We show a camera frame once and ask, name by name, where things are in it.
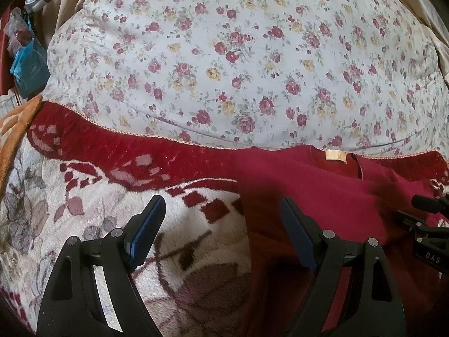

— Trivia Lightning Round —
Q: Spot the red and white plush blanket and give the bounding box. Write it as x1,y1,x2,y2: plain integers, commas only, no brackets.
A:
0,100,449,337

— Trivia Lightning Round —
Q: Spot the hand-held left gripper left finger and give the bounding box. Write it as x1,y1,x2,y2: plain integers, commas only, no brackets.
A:
36,195,166,337

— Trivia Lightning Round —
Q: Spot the red knit top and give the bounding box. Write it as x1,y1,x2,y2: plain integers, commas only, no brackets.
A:
233,146,449,337

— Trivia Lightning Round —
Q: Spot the teal bag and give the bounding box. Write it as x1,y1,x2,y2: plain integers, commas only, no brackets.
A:
10,37,49,99

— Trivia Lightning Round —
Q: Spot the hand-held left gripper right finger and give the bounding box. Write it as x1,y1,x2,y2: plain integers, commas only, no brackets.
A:
280,197,407,337

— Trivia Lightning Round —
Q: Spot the clear plastic bag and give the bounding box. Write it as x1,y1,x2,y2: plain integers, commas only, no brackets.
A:
5,7,36,56

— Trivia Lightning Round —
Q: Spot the floral white pillow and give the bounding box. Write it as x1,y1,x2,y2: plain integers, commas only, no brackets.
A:
41,0,449,158

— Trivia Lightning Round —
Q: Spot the beige cloth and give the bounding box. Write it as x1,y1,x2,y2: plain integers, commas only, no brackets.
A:
52,0,118,39
381,0,449,81

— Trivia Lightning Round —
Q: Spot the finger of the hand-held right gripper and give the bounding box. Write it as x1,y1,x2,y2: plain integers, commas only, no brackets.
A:
394,210,429,234
411,192,449,215

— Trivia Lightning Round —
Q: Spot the orange blanket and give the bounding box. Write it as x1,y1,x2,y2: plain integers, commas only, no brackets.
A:
0,95,43,185

